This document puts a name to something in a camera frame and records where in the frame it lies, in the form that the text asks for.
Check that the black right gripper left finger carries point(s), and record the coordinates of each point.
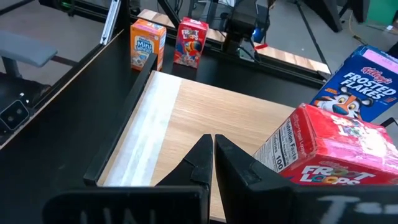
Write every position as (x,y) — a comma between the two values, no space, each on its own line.
(186,199)

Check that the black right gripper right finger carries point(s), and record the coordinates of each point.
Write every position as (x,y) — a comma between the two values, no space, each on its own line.
(248,199)

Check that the red Froot Loops cereal box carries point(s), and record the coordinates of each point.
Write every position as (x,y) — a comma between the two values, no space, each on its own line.
(189,43)
(326,140)

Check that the orange Mini-Wheats cereal box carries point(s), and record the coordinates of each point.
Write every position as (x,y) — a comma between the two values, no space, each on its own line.
(146,46)

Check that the blue Frosted Flakes cereal box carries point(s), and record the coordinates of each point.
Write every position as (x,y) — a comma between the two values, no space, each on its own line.
(357,84)

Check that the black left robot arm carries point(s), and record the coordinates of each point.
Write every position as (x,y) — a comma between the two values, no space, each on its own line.
(242,23)

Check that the black-framed wooden shelf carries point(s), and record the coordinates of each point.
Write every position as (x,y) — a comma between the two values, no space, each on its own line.
(211,115)

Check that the grey chair armrest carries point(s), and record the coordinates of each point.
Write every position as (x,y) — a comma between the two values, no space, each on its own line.
(25,48)

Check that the green board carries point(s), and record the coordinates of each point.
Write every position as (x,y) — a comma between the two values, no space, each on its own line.
(382,12)

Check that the black table-level camera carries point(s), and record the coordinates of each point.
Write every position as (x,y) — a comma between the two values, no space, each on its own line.
(14,115)

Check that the silver aluminium frame post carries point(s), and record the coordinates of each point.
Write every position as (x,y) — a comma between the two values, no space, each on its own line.
(109,21)

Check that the black table frame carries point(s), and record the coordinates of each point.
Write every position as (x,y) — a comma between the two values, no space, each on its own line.
(124,15)

